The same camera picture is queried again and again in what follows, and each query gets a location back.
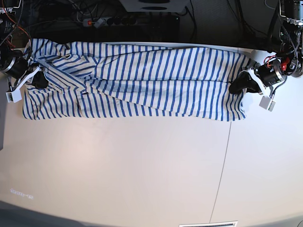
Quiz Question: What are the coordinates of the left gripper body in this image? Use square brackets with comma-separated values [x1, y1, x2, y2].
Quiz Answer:
[245, 58, 288, 95]

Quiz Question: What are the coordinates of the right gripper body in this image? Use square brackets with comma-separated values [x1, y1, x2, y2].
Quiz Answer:
[0, 49, 38, 91]

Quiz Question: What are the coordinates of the blue white striped T-shirt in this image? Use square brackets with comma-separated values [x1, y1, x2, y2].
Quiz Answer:
[23, 39, 251, 122]

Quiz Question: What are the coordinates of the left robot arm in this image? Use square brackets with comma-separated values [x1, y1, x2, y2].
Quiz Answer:
[229, 0, 303, 98]

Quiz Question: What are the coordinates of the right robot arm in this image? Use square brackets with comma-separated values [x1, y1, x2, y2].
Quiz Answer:
[0, 0, 48, 92]

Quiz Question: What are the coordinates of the white power strip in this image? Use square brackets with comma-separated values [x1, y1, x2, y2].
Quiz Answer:
[82, 17, 111, 28]

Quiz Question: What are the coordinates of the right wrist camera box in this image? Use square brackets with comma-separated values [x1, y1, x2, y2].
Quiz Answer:
[6, 90, 22, 103]

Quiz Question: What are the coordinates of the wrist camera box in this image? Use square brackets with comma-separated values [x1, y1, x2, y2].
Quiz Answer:
[259, 96, 276, 112]
[6, 90, 22, 103]

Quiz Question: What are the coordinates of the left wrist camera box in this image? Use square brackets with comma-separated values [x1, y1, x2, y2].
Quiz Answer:
[259, 96, 276, 112]

